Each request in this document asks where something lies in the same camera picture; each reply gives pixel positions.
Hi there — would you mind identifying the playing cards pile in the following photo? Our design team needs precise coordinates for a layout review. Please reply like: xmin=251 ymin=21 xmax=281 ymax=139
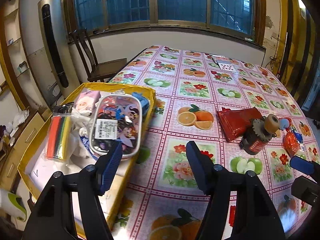
xmin=213 ymin=55 xmax=236 ymax=72

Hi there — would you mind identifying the yellow cardboard box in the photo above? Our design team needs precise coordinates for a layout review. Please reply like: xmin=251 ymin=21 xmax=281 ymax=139
xmin=17 ymin=81 xmax=157 ymax=239

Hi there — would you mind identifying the window with wooden frame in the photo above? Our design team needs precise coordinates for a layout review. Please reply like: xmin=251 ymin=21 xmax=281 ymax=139
xmin=63 ymin=0 xmax=266 ymax=45

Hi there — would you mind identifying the floral fruit tablecloth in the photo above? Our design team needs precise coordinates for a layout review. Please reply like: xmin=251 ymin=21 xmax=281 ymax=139
xmin=112 ymin=46 xmax=319 ymax=239

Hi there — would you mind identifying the blue yarn cloth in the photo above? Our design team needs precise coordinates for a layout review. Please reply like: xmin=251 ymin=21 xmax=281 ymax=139
xmin=132 ymin=92 xmax=150 ymax=111

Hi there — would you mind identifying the dark wooden chair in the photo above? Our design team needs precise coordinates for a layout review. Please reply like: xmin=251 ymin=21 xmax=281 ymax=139
xmin=68 ymin=28 xmax=128 ymax=83

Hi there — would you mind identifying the white green appliance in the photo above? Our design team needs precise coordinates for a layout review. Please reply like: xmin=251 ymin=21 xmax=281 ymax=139
xmin=1 ymin=188 xmax=27 ymax=222

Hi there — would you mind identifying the tape dispenser with roll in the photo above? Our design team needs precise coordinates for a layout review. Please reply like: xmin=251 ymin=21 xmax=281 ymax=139
xmin=240 ymin=114 xmax=279 ymax=155

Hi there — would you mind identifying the pink floral tissue pack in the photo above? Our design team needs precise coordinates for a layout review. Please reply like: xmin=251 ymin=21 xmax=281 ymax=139
xmin=73 ymin=90 xmax=101 ymax=116

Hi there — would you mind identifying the red plastic bag bundle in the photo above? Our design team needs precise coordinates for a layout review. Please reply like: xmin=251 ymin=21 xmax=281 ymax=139
xmin=283 ymin=129 xmax=304 ymax=157

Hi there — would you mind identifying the rainbow sponge pack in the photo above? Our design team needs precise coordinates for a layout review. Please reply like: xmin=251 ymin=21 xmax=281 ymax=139
xmin=46 ymin=115 xmax=72 ymax=161

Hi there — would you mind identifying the wooden shelf cabinet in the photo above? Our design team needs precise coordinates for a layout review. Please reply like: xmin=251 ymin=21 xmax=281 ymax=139
xmin=1 ymin=5 xmax=44 ymax=193

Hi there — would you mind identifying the cartoon pencil case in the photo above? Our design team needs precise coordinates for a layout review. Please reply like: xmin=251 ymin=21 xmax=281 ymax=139
xmin=89 ymin=94 xmax=143 ymax=161

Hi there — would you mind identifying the red foil package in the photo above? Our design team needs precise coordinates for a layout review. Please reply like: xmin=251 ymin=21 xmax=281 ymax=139
xmin=217 ymin=107 xmax=263 ymax=142

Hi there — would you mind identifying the tower air conditioner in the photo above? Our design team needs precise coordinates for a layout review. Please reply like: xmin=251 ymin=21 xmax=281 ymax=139
xmin=37 ymin=0 xmax=80 ymax=98

